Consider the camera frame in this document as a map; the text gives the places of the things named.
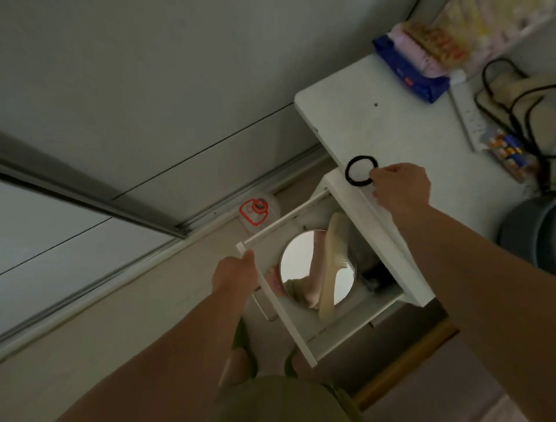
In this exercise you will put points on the round mirror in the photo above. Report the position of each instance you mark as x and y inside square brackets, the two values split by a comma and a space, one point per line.
[299, 265]

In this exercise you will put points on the white drawer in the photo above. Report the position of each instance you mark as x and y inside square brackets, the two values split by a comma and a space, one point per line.
[378, 243]

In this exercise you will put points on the pink packet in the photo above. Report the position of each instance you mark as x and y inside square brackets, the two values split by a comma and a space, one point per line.
[419, 58]

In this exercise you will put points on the person's left hand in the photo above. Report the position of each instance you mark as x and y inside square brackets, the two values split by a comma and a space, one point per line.
[234, 278]

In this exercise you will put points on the person's right forearm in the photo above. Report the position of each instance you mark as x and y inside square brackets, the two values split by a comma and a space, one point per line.
[486, 304]

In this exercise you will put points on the green shorts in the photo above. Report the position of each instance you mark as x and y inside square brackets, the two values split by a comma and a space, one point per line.
[282, 400]

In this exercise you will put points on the grey metal door frame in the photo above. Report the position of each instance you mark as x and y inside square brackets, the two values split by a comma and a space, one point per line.
[87, 191]

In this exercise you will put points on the blue packet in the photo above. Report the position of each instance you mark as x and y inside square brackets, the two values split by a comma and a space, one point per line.
[408, 80]

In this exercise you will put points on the pink mattress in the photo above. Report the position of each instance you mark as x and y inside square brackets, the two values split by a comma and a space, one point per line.
[451, 387]

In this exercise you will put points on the grey round bin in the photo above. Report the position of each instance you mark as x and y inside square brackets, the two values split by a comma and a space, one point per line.
[532, 232]

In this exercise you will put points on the person's right hand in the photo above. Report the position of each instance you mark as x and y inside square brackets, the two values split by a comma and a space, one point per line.
[404, 187]

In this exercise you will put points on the metal floor track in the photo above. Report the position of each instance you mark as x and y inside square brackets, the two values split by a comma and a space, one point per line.
[130, 265]

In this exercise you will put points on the cream comb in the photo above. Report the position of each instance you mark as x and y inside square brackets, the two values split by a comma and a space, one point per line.
[334, 261]

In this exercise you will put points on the person's left thumb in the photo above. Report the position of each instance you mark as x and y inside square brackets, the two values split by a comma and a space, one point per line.
[249, 260]

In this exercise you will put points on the orange patterned snack packet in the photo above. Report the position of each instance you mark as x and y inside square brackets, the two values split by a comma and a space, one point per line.
[438, 41]

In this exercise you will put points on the wooden bed frame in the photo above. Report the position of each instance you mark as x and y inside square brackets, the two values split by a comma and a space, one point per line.
[404, 365]

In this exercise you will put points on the person's right thumb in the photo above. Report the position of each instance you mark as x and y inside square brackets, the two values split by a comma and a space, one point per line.
[377, 173]

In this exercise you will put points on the pack of batteries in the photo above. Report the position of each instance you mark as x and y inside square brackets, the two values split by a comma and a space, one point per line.
[510, 152]

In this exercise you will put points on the white power strip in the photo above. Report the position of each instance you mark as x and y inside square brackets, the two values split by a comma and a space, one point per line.
[470, 117]

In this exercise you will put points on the white desk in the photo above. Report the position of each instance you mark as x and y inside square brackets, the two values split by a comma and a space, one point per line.
[391, 126]

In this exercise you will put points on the clear container with red lid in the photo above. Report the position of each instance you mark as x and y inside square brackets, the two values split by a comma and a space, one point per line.
[257, 213]

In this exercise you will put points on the person's left forearm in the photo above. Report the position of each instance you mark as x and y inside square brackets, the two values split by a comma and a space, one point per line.
[173, 361]

